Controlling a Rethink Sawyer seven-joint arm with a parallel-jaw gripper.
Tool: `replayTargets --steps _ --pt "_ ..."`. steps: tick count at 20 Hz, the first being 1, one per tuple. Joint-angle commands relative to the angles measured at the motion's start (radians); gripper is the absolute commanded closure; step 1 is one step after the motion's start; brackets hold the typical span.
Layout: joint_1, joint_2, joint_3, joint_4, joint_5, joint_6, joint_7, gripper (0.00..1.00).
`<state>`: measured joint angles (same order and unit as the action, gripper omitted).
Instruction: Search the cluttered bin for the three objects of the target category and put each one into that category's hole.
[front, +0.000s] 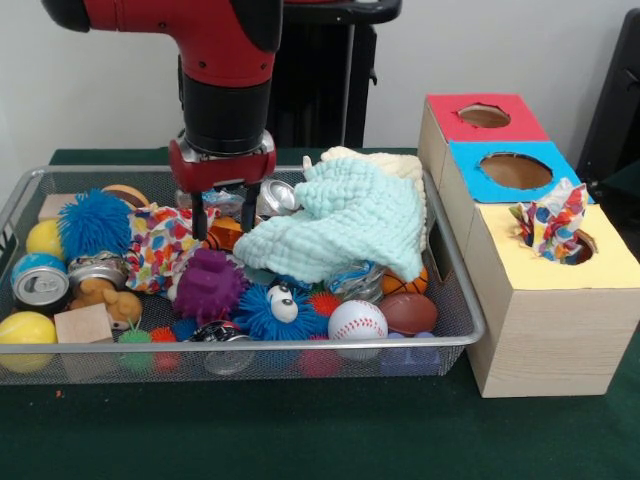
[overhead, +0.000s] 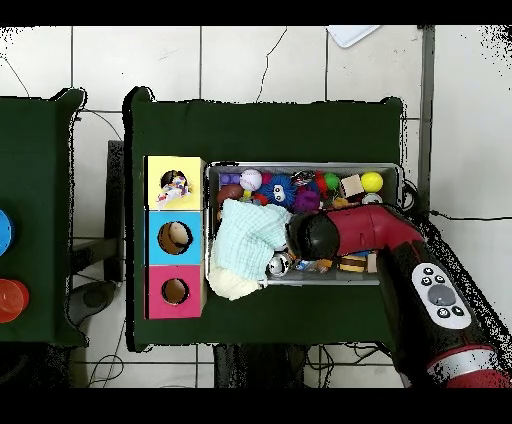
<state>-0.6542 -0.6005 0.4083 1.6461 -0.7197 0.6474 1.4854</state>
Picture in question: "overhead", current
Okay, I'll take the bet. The dark green tablecloth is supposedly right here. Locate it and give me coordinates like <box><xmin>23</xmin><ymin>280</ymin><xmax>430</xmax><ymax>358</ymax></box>
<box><xmin>123</xmin><ymin>86</ymin><xmax>405</xmax><ymax>353</ymax></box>
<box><xmin>0</xmin><ymin>88</ymin><xmax>89</xmax><ymax>347</ymax></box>

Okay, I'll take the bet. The white toy baseball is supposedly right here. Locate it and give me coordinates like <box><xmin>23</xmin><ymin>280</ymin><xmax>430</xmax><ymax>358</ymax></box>
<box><xmin>239</xmin><ymin>168</ymin><xmax>264</xmax><ymax>192</ymax></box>

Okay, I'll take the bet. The toy burger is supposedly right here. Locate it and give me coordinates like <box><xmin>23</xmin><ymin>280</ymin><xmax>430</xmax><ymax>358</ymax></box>
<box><xmin>338</xmin><ymin>254</ymin><xmax>368</xmax><ymax>274</ymax></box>

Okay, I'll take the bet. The blue fuzzy toy with eyes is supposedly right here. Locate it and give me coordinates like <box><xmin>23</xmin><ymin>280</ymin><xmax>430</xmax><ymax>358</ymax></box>
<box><xmin>259</xmin><ymin>174</ymin><xmax>297</xmax><ymax>209</ymax></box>

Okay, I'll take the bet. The yellow ball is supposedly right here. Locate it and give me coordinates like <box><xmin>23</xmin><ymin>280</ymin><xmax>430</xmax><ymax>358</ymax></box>
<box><xmin>360</xmin><ymin>170</ymin><xmax>384</xmax><ymax>194</ymax></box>

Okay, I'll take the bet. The colourful dotted cloth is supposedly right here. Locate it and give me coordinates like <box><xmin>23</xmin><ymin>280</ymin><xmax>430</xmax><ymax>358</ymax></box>
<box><xmin>155</xmin><ymin>170</ymin><xmax>194</xmax><ymax>210</ymax></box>

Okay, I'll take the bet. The wire mesh bin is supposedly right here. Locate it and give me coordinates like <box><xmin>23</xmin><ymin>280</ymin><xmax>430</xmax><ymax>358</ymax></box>
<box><xmin>204</xmin><ymin>161</ymin><xmax>403</xmax><ymax>287</ymax></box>

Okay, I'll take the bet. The blue disc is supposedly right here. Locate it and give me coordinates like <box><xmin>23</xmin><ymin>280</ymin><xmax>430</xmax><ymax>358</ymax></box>
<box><xmin>0</xmin><ymin>209</ymin><xmax>16</xmax><ymax>257</ymax></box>

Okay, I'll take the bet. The purple spiky toy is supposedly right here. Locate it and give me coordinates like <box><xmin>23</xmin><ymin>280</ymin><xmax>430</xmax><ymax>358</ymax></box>
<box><xmin>291</xmin><ymin>187</ymin><xmax>321</xmax><ymax>214</ymax></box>

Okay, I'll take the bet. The grey floor rail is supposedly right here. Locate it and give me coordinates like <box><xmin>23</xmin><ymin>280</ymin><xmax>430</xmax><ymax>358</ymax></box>
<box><xmin>415</xmin><ymin>25</ymin><xmax>436</xmax><ymax>213</ymax></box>

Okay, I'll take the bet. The wooden box with three holes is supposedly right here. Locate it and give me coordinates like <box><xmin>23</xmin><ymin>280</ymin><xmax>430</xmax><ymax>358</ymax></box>
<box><xmin>143</xmin><ymin>155</ymin><xmax>208</xmax><ymax>320</ymax></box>

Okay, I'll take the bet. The red disc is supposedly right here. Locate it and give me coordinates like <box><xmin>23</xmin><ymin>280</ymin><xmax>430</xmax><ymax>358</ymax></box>
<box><xmin>0</xmin><ymin>278</ymin><xmax>30</xmax><ymax>324</ymax></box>

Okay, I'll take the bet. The black cable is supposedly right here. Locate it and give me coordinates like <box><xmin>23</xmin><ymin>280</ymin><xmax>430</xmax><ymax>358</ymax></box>
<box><xmin>429</xmin><ymin>209</ymin><xmax>512</xmax><ymax>222</ymax></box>

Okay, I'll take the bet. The brown toy football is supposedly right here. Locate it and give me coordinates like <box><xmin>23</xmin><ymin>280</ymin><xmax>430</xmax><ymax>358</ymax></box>
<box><xmin>216</xmin><ymin>184</ymin><xmax>245</xmax><ymax>208</ymax></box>

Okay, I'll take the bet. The cream waffle cloth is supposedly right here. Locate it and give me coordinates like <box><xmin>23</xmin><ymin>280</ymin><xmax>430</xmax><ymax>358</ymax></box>
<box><xmin>207</xmin><ymin>261</ymin><xmax>266</xmax><ymax>302</ymax></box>

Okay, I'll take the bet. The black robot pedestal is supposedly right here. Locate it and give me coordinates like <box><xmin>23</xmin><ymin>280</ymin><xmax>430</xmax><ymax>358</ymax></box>
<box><xmin>213</xmin><ymin>344</ymin><xmax>321</xmax><ymax>388</ymax></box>

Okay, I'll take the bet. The mint waffle cloth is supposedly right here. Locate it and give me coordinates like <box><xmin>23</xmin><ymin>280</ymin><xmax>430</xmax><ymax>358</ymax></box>
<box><xmin>211</xmin><ymin>198</ymin><xmax>295</xmax><ymax>281</ymax></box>

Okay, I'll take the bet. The white tray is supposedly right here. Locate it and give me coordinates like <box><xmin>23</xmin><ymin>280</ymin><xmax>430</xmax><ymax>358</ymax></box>
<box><xmin>326</xmin><ymin>25</ymin><xmax>381</xmax><ymax>49</ymax></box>

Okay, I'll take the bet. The wooden block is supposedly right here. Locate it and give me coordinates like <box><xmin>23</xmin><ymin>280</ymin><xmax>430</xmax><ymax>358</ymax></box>
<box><xmin>340</xmin><ymin>174</ymin><xmax>366</xmax><ymax>198</ymax></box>

